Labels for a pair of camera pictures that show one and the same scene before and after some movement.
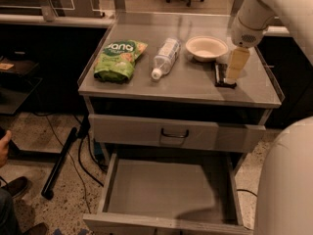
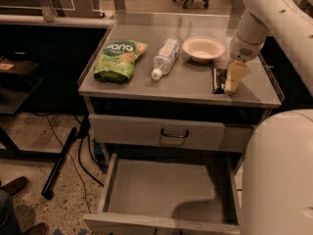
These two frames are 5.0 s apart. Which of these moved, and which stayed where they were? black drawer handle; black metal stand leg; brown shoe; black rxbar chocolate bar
Moved: black rxbar chocolate bar
Stayed: brown shoe; black drawer handle; black metal stand leg
